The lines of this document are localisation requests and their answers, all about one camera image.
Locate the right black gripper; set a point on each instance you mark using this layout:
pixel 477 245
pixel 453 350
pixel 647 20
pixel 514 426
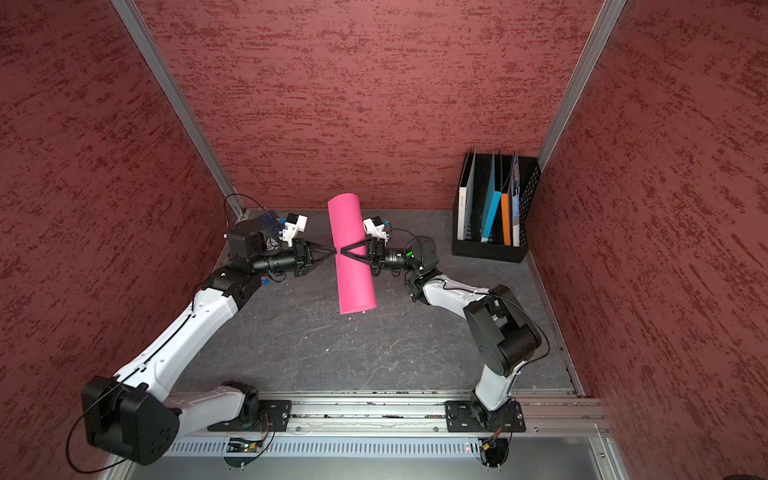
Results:
pixel 377 253

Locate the controller board with wires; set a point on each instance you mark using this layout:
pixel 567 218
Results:
pixel 240 452
pixel 494 450

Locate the left aluminium corner post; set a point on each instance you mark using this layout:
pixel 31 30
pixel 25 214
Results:
pixel 134 23

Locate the aluminium rail frame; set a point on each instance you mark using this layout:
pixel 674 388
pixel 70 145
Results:
pixel 413 426

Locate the black mesh file organizer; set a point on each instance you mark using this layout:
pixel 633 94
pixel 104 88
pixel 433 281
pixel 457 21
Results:
pixel 495 249

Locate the white book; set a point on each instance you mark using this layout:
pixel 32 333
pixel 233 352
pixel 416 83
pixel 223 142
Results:
pixel 465 195

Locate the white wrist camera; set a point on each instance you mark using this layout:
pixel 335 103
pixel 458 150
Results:
pixel 375 227
pixel 292 225

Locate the aluminium corner post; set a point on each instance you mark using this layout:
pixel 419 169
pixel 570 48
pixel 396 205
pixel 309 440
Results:
pixel 599 35
pixel 134 23

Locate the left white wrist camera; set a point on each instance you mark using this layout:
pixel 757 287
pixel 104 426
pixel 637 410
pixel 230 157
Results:
pixel 292 225

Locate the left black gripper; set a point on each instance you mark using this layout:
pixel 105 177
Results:
pixel 302 252

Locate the pink rectangular paper sheet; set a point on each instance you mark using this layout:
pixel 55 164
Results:
pixel 354 279

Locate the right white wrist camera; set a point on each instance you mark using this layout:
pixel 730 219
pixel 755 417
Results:
pixel 375 227

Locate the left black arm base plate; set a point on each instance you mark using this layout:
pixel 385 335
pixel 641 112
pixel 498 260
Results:
pixel 271 416

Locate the teal folder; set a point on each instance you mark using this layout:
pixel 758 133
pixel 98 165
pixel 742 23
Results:
pixel 492 197

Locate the orange book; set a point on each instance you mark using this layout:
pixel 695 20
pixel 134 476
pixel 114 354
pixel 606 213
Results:
pixel 506 218

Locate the right controller board with wires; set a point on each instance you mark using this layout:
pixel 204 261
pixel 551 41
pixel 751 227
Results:
pixel 494 450

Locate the dark blue box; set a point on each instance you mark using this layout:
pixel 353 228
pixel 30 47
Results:
pixel 270 219

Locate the left controller board with wires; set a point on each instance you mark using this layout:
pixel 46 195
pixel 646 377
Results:
pixel 240 452

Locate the blue magazine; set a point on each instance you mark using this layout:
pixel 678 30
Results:
pixel 515 201

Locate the right aluminium corner post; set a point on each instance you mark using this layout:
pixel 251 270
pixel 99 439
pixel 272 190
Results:
pixel 599 35

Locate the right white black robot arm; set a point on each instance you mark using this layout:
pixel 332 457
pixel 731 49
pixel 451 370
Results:
pixel 505 336

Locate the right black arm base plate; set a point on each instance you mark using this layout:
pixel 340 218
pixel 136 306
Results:
pixel 472 416

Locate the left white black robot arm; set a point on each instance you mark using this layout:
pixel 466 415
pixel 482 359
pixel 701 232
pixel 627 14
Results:
pixel 134 413

